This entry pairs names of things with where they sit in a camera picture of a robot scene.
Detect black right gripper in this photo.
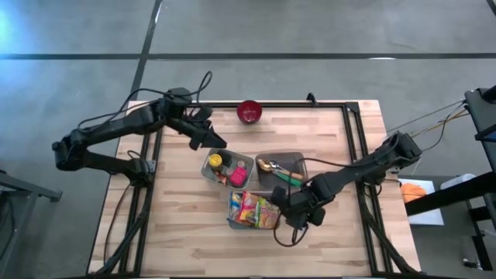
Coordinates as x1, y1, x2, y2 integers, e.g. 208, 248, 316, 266
269, 184, 327, 230

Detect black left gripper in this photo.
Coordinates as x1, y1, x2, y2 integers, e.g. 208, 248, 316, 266
166, 104, 229, 152

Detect green handled spoon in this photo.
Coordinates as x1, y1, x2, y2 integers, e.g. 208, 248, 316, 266
272, 170, 304, 188

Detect yellow lid crunch jar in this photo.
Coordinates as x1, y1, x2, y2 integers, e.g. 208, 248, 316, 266
208, 153, 225, 174

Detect green spice tin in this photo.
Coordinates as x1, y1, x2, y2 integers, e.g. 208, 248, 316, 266
218, 149, 234, 168

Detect blue yellow noodle packet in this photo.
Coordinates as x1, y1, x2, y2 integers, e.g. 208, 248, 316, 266
228, 191, 244, 222

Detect dark grey plastic bin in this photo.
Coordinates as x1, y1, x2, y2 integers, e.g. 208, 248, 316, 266
255, 151, 309, 191

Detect red and black bowl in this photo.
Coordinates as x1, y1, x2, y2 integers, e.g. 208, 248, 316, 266
236, 99, 264, 125

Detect orange object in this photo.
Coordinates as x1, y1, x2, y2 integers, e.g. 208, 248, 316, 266
400, 182, 428, 204

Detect white paper sheet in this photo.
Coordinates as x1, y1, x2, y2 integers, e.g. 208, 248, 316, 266
398, 177, 445, 226

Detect black stand bar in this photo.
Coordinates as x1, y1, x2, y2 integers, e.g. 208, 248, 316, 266
405, 170, 496, 272

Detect white plastic container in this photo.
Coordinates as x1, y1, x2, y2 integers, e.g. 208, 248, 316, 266
440, 173, 477, 191

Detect grey side table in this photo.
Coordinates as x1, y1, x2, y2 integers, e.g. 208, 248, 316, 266
0, 169, 63, 279

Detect black side cart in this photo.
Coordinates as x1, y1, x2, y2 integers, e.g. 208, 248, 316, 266
463, 85, 496, 174

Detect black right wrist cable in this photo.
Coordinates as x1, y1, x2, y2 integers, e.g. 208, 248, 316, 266
272, 157, 352, 248

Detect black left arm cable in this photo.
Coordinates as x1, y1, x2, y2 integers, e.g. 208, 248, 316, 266
77, 71, 214, 132

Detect wires to side cart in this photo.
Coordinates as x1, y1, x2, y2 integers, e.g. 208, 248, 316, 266
385, 99, 468, 154

